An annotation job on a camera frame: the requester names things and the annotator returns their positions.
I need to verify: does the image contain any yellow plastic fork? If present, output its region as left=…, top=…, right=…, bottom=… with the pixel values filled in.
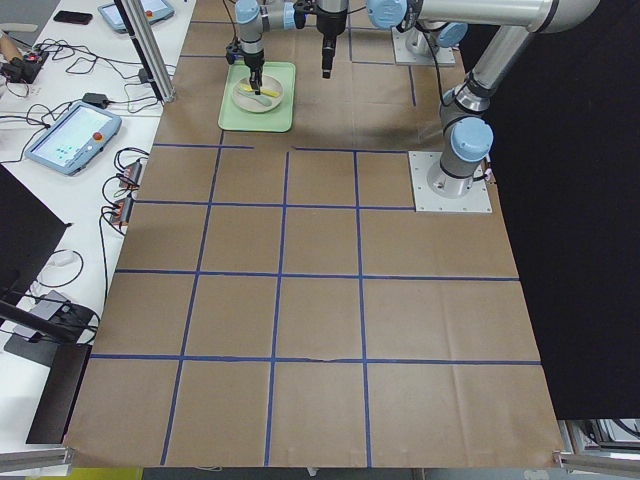
left=237, top=83, right=281, bottom=98

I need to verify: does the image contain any light green plastic tray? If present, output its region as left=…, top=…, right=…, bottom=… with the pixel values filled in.
left=218, top=62, right=296, bottom=133

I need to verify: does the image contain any far teach pendant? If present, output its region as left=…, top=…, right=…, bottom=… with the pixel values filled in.
left=97, top=0, right=175, bottom=34

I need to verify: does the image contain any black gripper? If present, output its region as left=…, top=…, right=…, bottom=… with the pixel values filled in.
left=321, top=34, right=336, bottom=79
left=243, top=50, right=265, bottom=95

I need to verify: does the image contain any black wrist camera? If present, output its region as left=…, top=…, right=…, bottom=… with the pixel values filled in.
left=225, top=40, right=244, bottom=65

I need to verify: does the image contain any teach pendant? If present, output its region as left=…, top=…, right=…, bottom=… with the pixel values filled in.
left=25, top=101, right=122, bottom=176
left=97, top=0, right=175, bottom=34

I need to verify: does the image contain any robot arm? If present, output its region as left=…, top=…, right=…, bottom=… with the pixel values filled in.
left=235, top=0, right=306, bottom=95
left=364, top=1, right=599, bottom=199

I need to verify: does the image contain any teal plastic spoon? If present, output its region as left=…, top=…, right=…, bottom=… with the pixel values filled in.
left=247, top=94, right=276, bottom=107

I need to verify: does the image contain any black monitor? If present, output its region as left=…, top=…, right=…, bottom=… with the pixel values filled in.
left=1, top=168, right=96, bottom=445

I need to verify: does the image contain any black power adapter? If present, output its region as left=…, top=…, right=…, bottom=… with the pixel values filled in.
left=81, top=92, right=111, bottom=109

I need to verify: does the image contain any black curtain panel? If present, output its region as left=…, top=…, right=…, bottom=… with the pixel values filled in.
left=487, top=1, right=639, bottom=419

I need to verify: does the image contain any black smartphone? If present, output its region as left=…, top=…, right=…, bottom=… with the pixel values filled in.
left=53, top=10, right=93, bottom=25

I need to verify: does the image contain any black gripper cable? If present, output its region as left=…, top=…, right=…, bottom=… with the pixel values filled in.
left=409, top=19, right=454, bottom=109

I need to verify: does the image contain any aluminium frame post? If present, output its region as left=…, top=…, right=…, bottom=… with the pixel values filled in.
left=114, top=0, right=176, bottom=104

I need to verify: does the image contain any white round plate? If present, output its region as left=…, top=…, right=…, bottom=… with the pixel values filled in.
left=232, top=75, right=284, bottom=113

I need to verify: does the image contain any near teach pendant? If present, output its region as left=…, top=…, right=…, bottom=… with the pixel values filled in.
left=25, top=101, right=122, bottom=176

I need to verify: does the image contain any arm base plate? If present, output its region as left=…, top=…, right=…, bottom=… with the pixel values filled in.
left=408, top=151, right=493, bottom=214
left=391, top=24, right=456, bottom=67

